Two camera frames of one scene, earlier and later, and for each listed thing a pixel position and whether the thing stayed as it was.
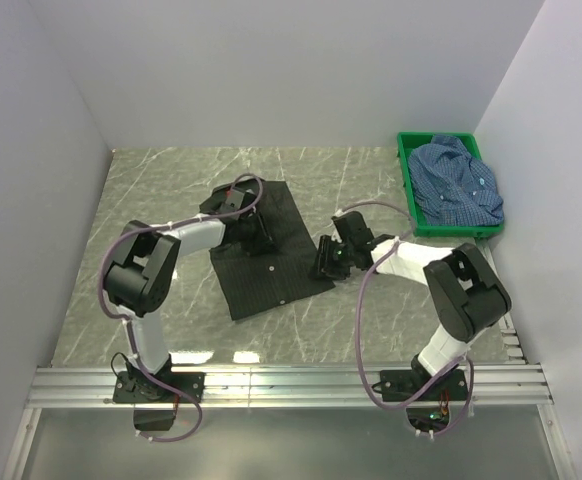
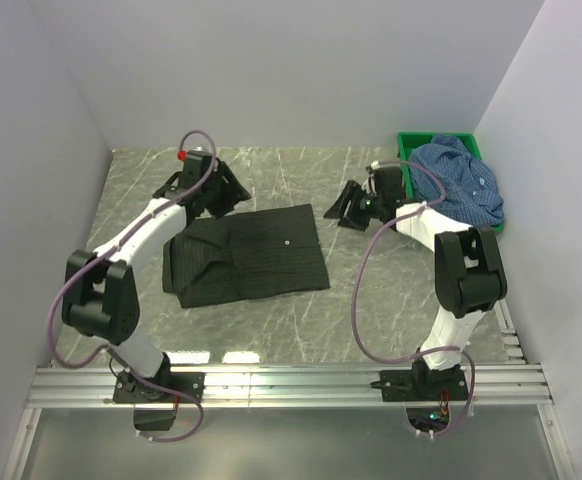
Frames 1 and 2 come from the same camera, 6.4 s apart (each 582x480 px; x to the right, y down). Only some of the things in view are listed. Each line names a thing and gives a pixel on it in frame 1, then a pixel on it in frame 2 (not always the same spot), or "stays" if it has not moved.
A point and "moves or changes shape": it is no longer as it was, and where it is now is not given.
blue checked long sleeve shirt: (452, 186) stays
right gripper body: (335, 258) to (371, 204)
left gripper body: (254, 235) to (209, 189)
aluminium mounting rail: (516, 383) stays
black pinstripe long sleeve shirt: (252, 283) moves or changes shape
